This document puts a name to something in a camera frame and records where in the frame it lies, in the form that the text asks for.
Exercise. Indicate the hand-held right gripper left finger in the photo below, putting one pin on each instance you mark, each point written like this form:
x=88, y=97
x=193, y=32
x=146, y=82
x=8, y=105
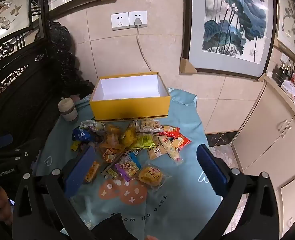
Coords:
x=80, y=170

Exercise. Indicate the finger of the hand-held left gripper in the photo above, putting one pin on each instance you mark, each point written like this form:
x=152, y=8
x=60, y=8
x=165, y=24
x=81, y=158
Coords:
x=2, y=142

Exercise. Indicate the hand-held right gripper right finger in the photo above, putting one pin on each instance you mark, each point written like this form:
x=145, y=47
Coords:
x=210, y=170

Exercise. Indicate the pile of snack packets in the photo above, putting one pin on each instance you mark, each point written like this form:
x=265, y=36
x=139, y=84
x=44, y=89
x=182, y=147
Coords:
x=112, y=142

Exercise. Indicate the light green snack packet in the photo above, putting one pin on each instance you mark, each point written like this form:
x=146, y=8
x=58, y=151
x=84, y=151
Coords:
x=90, y=125

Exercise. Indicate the yellow-green snack packet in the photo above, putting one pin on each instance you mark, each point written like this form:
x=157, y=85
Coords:
x=145, y=141

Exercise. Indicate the yellow cardboard box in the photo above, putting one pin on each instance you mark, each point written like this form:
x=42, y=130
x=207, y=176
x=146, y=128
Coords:
x=127, y=110

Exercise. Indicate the person's left hand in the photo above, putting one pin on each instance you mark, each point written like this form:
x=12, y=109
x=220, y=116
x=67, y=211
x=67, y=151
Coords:
x=4, y=205

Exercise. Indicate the light blue printed tablecloth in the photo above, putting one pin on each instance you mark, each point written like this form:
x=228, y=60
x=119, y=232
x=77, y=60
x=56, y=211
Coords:
x=182, y=205

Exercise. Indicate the carved dark wooden furniture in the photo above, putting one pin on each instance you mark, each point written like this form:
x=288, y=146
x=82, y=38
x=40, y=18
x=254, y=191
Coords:
x=25, y=92

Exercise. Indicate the cream cabinet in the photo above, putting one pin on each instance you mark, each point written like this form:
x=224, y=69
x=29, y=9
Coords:
x=262, y=142

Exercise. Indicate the beige cup with brown sleeve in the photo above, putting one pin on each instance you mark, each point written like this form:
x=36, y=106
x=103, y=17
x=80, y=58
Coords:
x=68, y=110

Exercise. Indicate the pink cloth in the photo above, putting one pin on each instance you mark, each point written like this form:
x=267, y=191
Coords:
x=74, y=98

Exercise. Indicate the dark bottles set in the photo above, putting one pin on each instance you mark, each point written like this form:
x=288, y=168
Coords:
x=281, y=73

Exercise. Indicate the bird artwork panel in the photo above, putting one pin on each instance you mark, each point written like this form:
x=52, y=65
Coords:
x=7, y=10

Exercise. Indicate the framed lotus painting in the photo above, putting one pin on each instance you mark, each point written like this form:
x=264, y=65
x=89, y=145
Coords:
x=232, y=17

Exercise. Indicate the gold framed branch painting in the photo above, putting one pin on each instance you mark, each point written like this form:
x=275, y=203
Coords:
x=290, y=17

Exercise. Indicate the white wall socket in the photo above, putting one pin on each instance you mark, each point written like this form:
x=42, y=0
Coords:
x=143, y=16
x=120, y=21

